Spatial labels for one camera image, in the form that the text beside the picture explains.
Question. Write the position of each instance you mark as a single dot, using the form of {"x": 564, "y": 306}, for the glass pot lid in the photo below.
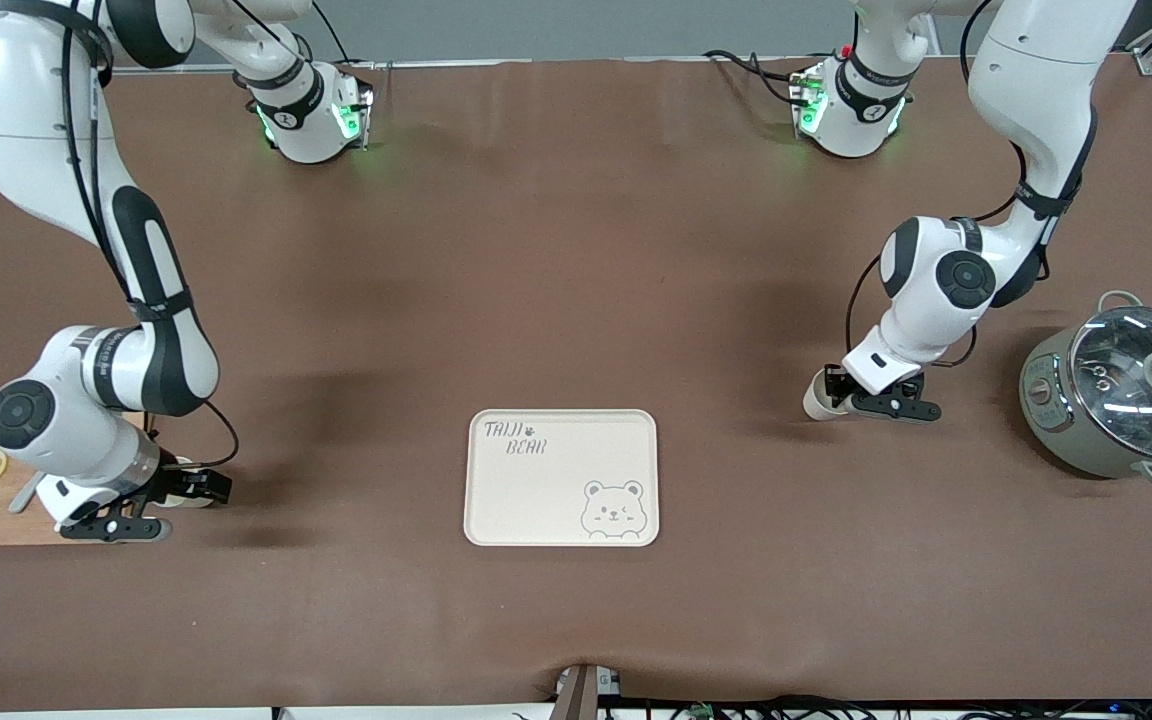
{"x": 1126, "y": 400}

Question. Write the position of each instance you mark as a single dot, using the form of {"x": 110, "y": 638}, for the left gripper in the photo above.
{"x": 904, "y": 384}

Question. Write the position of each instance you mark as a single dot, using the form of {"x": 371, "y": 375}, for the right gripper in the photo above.
{"x": 179, "y": 481}

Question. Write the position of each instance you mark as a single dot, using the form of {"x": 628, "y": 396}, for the green terminal connector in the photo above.
{"x": 703, "y": 712}

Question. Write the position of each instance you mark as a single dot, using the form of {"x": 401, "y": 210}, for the cream paper cup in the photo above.
{"x": 814, "y": 402}

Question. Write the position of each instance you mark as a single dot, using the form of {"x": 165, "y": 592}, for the grey-green electric pot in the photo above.
{"x": 1046, "y": 420}

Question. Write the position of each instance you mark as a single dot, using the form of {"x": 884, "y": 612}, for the white plastic cup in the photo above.
{"x": 186, "y": 503}

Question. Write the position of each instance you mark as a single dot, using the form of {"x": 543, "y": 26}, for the grey plastic knife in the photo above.
{"x": 21, "y": 497}

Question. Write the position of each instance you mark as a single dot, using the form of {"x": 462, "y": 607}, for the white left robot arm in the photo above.
{"x": 1036, "y": 80}

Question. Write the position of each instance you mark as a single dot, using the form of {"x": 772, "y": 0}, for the cream bear print tray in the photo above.
{"x": 536, "y": 500}

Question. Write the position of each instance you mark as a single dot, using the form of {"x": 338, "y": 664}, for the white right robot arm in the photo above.
{"x": 36, "y": 100}

